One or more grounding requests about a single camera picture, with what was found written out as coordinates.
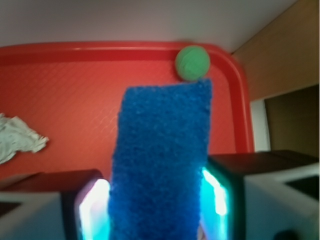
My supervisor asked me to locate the red plastic tray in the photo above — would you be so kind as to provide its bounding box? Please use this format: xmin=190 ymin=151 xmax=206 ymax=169
xmin=0 ymin=42 xmax=254 ymax=179

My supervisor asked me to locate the crumpled white paper towel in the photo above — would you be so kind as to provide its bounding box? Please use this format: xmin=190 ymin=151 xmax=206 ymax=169
xmin=0 ymin=113 xmax=49 ymax=164

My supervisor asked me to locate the blue sponge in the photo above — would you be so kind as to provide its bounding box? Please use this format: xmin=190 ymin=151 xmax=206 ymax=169
xmin=108 ymin=79 xmax=213 ymax=240

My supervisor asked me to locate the green knitted ball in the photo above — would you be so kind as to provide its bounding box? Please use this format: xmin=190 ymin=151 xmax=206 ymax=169
xmin=175 ymin=45 xmax=211 ymax=82

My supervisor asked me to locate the brown cardboard panel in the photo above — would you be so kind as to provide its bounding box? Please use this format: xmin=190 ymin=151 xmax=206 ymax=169
xmin=233 ymin=0 xmax=320 ymax=157

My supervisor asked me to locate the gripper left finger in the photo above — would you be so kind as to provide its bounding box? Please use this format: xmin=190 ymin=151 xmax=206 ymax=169
xmin=0 ymin=169 xmax=110 ymax=240

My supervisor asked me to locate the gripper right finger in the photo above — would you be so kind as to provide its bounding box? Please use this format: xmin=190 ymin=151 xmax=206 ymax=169
xmin=201 ymin=150 xmax=320 ymax=240

